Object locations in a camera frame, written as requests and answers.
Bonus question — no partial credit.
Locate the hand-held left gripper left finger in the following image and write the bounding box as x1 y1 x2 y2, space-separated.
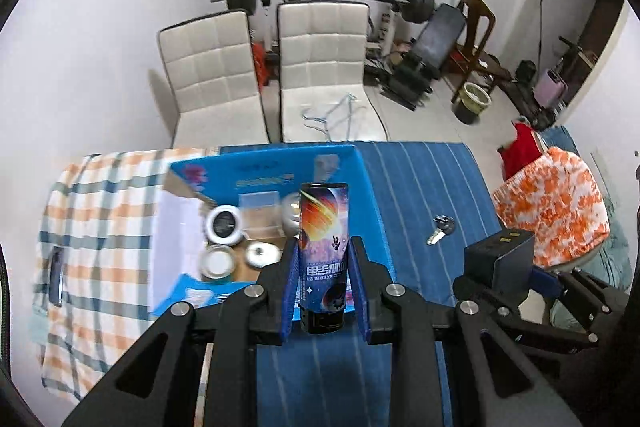
62 234 303 427

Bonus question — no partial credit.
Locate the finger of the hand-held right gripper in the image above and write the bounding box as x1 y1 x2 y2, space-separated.
530 267 630 313
452 274 599 350

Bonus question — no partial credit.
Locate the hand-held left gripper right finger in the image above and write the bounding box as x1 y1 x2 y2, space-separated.
347 235 571 427

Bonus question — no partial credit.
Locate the grey square box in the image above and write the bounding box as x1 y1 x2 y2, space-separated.
464 229 536 295

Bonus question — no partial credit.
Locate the galaxy print tube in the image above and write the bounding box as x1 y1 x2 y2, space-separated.
298 182 349 335

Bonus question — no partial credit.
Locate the white jar with label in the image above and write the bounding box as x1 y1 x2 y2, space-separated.
281 194 302 238

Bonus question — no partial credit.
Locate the clear acrylic box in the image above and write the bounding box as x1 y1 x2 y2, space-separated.
239 192 283 240

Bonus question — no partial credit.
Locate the round tin with black lid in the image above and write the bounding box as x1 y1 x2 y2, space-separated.
205 205 244 244

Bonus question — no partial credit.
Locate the blue cardboard box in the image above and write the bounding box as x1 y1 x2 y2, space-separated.
150 144 396 323

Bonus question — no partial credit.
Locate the light teal blanket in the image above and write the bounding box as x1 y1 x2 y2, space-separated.
550 202 633 333

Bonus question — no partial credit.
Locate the key with black head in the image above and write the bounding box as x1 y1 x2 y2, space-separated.
426 214 456 247

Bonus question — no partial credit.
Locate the red cloth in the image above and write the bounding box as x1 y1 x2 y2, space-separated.
497 123 546 180

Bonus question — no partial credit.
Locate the blue striped tablecloth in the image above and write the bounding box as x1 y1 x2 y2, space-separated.
220 141 503 427

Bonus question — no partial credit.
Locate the dark teal garment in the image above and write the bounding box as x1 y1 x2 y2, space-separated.
540 127 581 152

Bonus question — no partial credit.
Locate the black and cream bucket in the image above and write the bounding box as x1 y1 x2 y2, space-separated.
451 82 492 125

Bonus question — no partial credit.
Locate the lilac plastic container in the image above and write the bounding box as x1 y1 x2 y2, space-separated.
534 69 568 108

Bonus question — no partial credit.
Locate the orange and teal plaid cloth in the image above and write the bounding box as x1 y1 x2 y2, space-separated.
32 148 211 403

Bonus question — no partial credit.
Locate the black exercise machine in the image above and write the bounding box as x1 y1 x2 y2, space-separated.
492 37 591 130

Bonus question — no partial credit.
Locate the red plastic bag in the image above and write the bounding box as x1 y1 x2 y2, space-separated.
251 42 271 85

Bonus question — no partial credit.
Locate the dark smartphone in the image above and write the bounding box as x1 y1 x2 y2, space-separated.
48 245 66 308

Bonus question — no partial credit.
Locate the white padded chair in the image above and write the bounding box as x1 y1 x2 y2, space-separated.
157 9 268 150
276 1 388 142

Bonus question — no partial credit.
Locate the black weight bench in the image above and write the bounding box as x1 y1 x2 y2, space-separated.
380 3 468 110

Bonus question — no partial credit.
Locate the brown wooden chair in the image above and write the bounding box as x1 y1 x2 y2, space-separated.
450 0 511 105

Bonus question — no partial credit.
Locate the teal wire hanger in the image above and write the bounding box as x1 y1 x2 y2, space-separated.
300 93 361 140

